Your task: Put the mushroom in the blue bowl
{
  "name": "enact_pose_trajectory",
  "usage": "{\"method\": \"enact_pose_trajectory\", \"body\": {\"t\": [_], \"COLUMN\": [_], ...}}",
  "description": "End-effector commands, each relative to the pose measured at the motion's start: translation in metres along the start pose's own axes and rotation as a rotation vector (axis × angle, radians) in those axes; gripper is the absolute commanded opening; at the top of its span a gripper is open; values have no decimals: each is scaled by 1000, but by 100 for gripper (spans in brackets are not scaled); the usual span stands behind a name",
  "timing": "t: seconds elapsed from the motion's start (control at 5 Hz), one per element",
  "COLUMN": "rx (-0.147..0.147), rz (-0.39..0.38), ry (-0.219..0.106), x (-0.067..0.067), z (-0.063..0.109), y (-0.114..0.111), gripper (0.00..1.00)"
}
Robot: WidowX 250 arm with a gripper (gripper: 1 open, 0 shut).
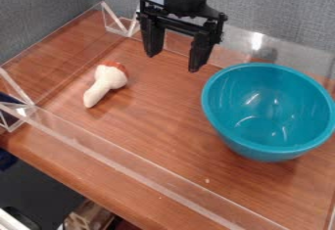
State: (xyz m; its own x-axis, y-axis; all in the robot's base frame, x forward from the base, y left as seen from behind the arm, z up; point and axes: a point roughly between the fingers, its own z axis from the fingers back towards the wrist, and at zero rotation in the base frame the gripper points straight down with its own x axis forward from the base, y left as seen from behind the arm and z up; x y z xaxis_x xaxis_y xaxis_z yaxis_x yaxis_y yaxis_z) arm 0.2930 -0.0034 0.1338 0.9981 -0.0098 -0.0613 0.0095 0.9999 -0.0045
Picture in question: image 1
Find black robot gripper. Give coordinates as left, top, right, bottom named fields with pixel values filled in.
left=137, top=0, right=228, bottom=72

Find white toy mushroom brown cap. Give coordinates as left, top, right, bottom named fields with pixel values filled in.
left=82, top=61, right=128, bottom=108

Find blue plastic bowl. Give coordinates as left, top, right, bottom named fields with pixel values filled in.
left=201, top=63, right=335, bottom=162

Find wooden object below table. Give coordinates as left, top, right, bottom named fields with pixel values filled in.
left=57, top=200, right=114, bottom=230

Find white black object bottom left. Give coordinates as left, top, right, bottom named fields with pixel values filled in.
left=0, top=207, right=41, bottom=230

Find clear acrylic barrier wall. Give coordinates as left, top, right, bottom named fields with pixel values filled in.
left=0, top=4, right=335, bottom=230

